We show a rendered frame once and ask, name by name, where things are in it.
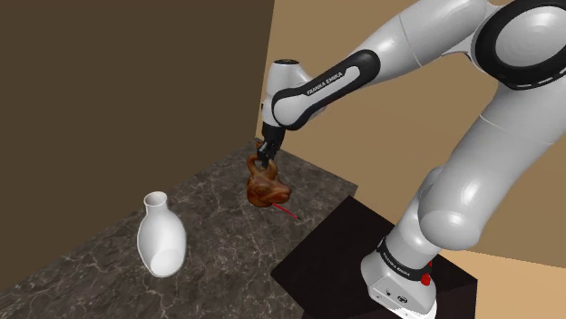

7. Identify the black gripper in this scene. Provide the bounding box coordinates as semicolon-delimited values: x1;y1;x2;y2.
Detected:
257;121;286;169

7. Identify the brown animal-head jug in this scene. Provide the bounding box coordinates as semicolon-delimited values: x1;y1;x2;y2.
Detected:
245;152;293;208

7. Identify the red pen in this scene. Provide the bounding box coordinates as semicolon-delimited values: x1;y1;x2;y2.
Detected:
272;202;300;220

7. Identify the dark robot stand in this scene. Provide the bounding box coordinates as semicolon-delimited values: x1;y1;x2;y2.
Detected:
270;195;479;319

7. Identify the white vase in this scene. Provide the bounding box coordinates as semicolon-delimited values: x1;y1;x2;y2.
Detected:
136;190;188;278

